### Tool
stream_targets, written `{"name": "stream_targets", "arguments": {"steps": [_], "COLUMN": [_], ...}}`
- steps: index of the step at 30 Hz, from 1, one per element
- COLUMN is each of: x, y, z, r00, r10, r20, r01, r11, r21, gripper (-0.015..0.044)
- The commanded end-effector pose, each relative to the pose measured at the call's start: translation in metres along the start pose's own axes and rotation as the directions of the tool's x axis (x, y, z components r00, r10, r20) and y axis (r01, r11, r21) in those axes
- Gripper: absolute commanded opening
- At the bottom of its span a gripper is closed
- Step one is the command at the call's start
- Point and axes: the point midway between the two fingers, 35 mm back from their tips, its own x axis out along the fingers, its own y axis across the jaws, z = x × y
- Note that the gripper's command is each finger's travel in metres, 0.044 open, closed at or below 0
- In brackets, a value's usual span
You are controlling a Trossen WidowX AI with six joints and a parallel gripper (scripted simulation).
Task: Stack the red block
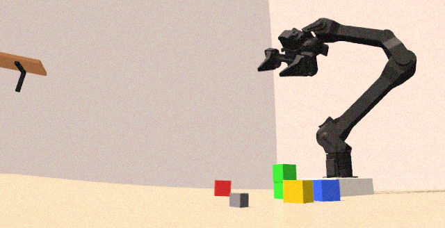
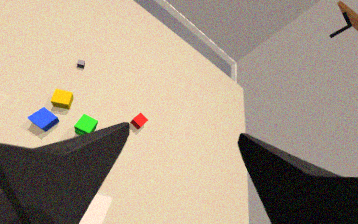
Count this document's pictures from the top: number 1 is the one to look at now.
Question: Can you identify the green block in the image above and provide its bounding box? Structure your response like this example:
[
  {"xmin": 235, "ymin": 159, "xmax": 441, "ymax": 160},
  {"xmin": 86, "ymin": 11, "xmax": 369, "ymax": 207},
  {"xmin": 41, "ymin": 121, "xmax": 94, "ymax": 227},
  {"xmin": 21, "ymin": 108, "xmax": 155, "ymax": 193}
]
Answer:
[
  {"xmin": 273, "ymin": 181, "xmax": 284, "ymax": 199},
  {"xmin": 273, "ymin": 164, "xmax": 297, "ymax": 182}
]

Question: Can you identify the blue block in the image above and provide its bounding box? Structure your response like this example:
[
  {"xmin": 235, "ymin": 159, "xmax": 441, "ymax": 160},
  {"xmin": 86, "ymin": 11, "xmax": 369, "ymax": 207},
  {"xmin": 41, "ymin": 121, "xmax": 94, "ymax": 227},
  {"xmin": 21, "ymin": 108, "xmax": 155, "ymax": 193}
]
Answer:
[{"xmin": 313, "ymin": 179, "xmax": 341, "ymax": 202}]

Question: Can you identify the yellow block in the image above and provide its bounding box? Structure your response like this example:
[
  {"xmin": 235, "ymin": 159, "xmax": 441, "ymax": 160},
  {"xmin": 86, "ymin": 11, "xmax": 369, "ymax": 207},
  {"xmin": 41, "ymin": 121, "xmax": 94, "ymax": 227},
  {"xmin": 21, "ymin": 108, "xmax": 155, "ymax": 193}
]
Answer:
[{"xmin": 283, "ymin": 180, "xmax": 314, "ymax": 204}]

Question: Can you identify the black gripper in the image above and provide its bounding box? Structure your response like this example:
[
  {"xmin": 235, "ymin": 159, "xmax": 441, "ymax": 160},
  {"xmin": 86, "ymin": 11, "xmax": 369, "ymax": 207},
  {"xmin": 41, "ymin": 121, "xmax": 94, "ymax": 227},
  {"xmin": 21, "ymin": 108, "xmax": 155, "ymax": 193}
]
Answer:
[{"xmin": 257, "ymin": 43, "xmax": 318, "ymax": 77}]

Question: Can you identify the red block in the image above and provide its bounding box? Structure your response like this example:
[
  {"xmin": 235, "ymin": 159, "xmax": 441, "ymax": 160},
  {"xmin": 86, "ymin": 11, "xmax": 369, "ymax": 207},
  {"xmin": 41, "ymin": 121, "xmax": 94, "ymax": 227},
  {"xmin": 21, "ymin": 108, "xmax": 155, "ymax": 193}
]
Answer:
[{"xmin": 214, "ymin": 180, "xmax": 232, "ymax": 196}]

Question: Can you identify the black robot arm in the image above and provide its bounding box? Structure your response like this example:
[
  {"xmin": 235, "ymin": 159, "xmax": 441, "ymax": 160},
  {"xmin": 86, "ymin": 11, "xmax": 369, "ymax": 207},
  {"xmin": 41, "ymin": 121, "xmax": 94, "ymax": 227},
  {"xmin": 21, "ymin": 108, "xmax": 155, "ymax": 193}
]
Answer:
[{"xmin": 278, "ymin": 17, "xmax": 417, "ymax": 178}]

